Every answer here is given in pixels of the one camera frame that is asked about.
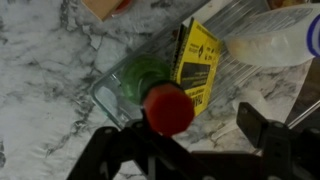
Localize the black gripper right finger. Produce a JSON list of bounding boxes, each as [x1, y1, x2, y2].
[[236, 102, 320, 180]]

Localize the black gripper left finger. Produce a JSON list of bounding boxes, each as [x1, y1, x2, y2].
[[66, 112, 214, 180]]

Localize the yellow card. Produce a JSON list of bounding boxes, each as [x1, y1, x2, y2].
[[172, 18, 222, 115]]

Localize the green bottle red cap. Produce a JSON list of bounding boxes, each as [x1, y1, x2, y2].
[[121, 55, 195, 137]]

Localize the white bottle blue cap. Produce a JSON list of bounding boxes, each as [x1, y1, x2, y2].
[[225, 3, 320, 67]]

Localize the red and tan small item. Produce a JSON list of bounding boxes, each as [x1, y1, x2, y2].
[[81, 0, 134, 21]]

